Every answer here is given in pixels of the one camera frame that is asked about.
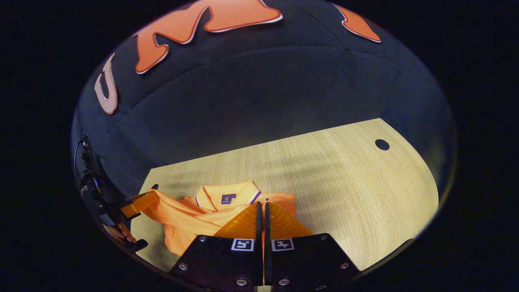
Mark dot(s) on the black backdrop cloth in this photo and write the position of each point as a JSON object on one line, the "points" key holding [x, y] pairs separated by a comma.
{"points": [[251, 93]]}

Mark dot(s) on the orange collared T-shirt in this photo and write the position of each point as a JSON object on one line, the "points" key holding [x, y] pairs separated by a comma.
{"points": [[182, 223]]}

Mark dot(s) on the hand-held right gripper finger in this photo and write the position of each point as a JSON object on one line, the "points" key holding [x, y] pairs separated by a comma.
{"points": [[266, 259], [259, 227]]}

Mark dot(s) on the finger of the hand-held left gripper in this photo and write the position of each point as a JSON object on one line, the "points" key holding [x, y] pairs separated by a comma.
{"points": [[140, 205]]}

